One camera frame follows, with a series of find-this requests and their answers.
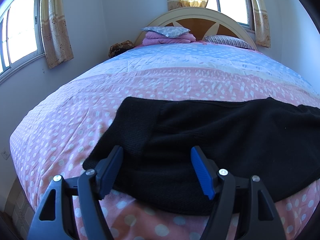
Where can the head window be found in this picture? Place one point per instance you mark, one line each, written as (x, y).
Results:
(239, 10)

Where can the black pants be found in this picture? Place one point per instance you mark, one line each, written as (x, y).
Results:
(276, 141)

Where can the left side window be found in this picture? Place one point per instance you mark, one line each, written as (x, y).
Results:
(21, 40)

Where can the brown furry object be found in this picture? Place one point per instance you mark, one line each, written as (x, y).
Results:
(120, 48)

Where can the folded pink blanket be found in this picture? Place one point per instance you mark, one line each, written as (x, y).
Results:
(152, 38)

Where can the cream and wood headboard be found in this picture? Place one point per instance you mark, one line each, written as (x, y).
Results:
(203, 22)

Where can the striped pillow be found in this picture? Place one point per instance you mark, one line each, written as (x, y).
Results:
(229, 41)

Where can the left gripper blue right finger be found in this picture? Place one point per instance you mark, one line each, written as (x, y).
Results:
(258, 219)

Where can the white wall socket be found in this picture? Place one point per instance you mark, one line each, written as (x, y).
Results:
(5, 154)

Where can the grey patterned small pillow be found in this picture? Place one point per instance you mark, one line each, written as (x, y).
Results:
(170, 32)

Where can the left window beige curtain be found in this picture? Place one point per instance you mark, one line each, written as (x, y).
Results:
(55, 39)

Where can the pink blue polka-dot bedspread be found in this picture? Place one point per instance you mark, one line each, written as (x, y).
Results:
(60, 132)

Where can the right beige curtain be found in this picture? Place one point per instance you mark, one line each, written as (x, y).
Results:
(261, 24)

